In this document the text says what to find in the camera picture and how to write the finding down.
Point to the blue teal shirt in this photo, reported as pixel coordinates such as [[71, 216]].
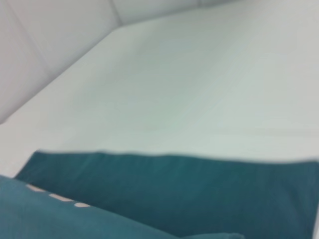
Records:
[[174, 194]]

